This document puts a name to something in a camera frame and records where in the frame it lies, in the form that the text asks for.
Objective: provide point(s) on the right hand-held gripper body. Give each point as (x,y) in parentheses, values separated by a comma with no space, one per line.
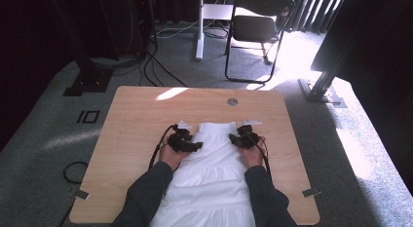
(250,141)

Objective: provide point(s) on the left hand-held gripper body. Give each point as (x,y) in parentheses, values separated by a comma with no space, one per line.
(177,143)

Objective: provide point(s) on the white skirt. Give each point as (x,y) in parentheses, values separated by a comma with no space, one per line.
(211,178)

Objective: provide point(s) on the person's left hand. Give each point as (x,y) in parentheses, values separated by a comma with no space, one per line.
(172,158)

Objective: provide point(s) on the person's right hand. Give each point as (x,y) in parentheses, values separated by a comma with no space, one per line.
(252,157)

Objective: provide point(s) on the round grey table grommet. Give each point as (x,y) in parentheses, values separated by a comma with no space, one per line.
(232,101)

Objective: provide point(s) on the grey tape piece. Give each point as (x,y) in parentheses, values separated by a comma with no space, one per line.
(311,192)
(82,194)

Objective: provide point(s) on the black folding chair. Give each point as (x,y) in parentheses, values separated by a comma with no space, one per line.
(255,29)

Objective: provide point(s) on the striped curtain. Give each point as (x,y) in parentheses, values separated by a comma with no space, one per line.
(308,12)

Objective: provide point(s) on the metal stand with base plate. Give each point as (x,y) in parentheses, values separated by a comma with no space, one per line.
(319,90)

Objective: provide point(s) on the white desk frame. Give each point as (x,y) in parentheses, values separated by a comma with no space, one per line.
(199,42)

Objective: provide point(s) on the black stand with base plate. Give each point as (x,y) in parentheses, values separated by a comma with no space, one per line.
(89,81)

